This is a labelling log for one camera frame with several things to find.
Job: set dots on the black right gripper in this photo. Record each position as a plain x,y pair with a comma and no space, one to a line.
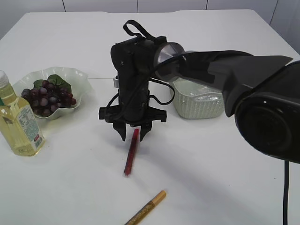
136,114

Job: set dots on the purple artificial grape bunch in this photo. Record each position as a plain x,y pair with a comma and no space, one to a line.
47,96

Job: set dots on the yellow tea drink bottle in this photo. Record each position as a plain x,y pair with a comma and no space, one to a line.
17,121

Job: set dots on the clear plastic sheet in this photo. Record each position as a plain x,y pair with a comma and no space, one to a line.
203,94

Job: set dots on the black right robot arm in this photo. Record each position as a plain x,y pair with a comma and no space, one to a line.
261,92

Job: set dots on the red marker pen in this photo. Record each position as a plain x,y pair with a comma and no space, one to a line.
131,153

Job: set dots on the green woven plastic basket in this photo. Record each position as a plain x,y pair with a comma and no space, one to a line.
186,107

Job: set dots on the pale green wavy plate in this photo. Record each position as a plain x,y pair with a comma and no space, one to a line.
76,78

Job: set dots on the gold marker pen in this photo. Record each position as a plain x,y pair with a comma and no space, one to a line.
146,209

